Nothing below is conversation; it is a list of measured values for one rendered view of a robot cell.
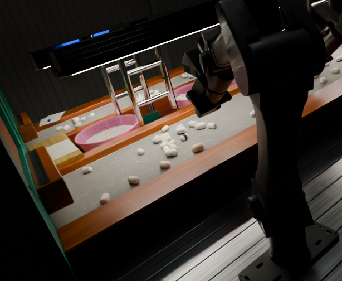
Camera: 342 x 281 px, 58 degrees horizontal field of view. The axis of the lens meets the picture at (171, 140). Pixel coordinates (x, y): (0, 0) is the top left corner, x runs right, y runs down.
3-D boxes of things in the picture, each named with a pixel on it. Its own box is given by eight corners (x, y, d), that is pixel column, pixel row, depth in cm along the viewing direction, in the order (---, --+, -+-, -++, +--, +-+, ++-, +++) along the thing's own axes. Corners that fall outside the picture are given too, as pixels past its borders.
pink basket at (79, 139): (155, 131, 132) (148, 110, 128) (130, 163, 109) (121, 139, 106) (103, 137, 142) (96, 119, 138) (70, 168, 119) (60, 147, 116)
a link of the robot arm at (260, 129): (253, 202, 58) (237, 34, 37) (287, 192, 58) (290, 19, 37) (267, 229, 53) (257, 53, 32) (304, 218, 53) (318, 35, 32)
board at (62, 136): (83, 155, 103) (82, 152, 102) (39, 175, 97) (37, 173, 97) (64, 134, 131) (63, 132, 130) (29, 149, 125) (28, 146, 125)
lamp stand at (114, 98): (160, 119, 144) (130, 20, 127) (122, 135, 137) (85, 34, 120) (143, 112, 160) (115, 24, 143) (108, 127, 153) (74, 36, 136)
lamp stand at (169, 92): (210, 137, 111) (179, 6, 93) (164, 161, 103) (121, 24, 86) (183, 127, 127) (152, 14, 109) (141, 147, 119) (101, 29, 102)
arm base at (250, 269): (228, 246, 52) (259, 269, 46) (304, 189, 60) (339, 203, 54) (237, 279, 55) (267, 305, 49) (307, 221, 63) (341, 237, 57)
